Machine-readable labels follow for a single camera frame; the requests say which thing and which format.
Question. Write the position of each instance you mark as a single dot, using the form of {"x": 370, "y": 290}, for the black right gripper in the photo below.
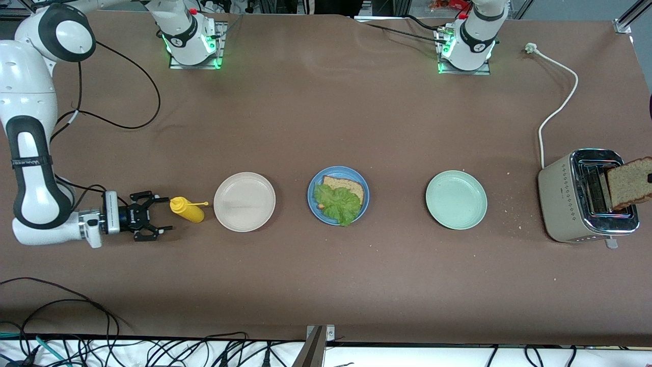
{"x": 133, "y": 215}

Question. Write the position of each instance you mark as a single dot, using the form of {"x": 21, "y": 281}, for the brown bread slice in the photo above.
{"x": 351, "y": 186}
{"x": 629, "y": 183}

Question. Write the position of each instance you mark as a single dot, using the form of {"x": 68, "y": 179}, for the yellow mustard squeeze bottle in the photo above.
{"x": 187, "y": 210}

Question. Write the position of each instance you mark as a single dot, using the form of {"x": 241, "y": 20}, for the green lettuce leaf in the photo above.
{"x": 336, "y": 204}

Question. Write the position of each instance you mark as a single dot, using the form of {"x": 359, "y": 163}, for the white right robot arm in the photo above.
{"x": 30, "y": 168}

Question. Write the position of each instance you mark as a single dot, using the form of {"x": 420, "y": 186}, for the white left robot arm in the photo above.
{"x": 473, "y": 35}

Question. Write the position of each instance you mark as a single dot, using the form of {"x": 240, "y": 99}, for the beige round plate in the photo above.
{"x": 244, "y": 202}

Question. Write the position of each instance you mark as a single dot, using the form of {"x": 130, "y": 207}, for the blue round plate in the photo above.
{"x": 318, "y": 215}

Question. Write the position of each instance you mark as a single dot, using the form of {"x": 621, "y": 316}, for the light green round plate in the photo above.
{"x": 456, "y": 200}

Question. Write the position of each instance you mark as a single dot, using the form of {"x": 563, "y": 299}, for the beige chrome toaster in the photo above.
{"x": 558, "y": 204}

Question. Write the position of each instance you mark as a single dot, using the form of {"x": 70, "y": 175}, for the grey aluminium profile leg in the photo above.
{"x": 310, "y": 352}

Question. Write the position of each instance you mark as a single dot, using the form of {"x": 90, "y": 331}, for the red packet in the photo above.
{"x": 448, "y": 5}

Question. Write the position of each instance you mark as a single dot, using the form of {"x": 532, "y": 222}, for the aluminium frame rail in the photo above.
{"x": 622, "y": 25}

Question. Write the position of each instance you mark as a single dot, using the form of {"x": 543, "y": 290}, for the silver metal table bracket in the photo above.
{"x": 330, "y": 334}

